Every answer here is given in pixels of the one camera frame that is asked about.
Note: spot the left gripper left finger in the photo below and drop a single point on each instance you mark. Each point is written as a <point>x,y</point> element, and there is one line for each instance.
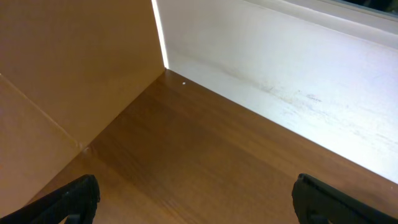
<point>75,202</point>

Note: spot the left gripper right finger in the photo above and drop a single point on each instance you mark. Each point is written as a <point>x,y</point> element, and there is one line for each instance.
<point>317,202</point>

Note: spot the brown side panel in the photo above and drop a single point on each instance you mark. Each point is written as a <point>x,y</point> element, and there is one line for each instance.
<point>68,68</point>

